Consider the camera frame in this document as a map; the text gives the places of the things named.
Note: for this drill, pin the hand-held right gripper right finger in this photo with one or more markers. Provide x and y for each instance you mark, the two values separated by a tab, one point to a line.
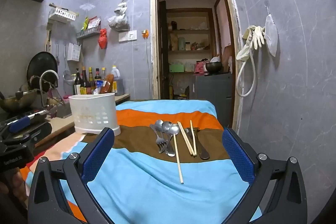
237	158

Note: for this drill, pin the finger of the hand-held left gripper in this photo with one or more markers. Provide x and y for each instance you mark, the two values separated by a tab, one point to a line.
36	133
18	123

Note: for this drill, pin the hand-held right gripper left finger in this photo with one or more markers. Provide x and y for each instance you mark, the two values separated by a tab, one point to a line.
95	158

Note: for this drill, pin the dark metal utensil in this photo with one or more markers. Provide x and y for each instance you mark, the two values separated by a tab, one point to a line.
191	136
203	150

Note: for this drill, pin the white plastic utensil holder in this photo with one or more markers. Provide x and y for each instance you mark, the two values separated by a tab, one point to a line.
92	111

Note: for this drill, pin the metal fork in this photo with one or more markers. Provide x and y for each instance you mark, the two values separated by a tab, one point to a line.
156	136
163	145

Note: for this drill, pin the person's left hand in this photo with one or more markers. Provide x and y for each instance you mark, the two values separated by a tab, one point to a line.
14	184

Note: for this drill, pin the stove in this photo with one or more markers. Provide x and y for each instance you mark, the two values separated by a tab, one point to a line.
39	117

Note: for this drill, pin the metal wok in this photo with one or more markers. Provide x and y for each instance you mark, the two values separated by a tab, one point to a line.
18	102

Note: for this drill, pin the striped blanket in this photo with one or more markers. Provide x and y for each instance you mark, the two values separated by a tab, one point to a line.
147	187

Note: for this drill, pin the metal faucet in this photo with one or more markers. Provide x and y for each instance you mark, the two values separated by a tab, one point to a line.
48	73

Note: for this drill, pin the black frying pan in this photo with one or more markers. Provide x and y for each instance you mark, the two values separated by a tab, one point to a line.
39	64

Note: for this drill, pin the dark pump bottle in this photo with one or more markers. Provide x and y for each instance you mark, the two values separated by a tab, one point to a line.
77	83

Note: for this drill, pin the metal strainer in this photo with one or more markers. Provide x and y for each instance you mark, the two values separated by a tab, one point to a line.
68	74

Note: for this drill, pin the blue white packet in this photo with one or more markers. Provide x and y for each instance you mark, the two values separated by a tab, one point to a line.
98	88

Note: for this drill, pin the grey cabinet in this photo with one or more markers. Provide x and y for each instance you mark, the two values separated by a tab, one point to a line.
212	92

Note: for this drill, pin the large dark sauce bottle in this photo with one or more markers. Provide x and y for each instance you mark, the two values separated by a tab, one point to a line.
84	79

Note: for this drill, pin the orange brown packet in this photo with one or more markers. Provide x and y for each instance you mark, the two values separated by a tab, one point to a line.
108	83

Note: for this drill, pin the yellow cap sauce bottle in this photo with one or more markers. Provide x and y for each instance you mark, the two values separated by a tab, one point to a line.
91	79

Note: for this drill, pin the oil jug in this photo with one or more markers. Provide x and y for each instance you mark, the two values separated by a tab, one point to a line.
118	82

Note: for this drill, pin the metal hanging utensil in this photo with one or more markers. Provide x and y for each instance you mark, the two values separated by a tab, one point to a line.
57	54

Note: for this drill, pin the red label dark bottle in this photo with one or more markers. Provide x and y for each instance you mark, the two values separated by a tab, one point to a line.
98	75

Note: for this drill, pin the clear glass bottle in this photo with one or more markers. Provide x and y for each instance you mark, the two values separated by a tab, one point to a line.
103	74

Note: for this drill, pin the wooden spatula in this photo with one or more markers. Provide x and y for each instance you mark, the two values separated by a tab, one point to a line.
48	37

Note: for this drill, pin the black bowl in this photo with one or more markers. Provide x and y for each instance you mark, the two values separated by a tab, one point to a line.
213	67

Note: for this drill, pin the red cloth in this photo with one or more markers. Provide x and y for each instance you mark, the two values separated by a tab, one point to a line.
200	67

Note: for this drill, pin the wooden cutting board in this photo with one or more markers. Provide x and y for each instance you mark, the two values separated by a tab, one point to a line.
227	56

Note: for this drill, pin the white rubber gloves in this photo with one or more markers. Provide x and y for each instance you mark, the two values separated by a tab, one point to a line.
242	53
257	37

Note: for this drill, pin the green box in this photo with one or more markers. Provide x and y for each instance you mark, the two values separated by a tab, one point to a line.
176	68

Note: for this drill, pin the red plastic bag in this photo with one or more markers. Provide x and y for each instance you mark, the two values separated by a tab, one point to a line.
103	39

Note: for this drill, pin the glass jar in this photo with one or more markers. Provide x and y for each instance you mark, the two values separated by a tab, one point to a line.
187	46

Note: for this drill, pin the seasoning packets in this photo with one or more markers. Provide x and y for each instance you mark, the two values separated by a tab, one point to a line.
92	23

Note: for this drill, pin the teal canister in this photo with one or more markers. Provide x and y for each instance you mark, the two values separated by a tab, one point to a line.
181	44

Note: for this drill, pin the white mesh bag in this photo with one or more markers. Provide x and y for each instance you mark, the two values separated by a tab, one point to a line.
271	35

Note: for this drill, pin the wooden shelf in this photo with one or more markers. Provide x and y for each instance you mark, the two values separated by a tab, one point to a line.
189	29

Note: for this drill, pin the clear plastic bag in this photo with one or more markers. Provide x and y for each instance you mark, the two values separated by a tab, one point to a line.
119	20

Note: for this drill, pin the white wall chopstick holder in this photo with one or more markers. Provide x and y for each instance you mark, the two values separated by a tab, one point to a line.
74	52

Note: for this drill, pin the metal wall rack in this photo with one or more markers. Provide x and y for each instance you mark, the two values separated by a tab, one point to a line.
88	33

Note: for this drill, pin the white wall basket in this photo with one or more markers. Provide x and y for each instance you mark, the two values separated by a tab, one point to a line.
61	14

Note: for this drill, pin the white wall switch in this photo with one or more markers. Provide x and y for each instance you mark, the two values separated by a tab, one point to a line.
127	36

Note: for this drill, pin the orange wall plug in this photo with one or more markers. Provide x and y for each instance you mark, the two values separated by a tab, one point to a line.
145	33

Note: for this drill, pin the door frame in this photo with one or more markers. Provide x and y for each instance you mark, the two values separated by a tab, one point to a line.
153	29

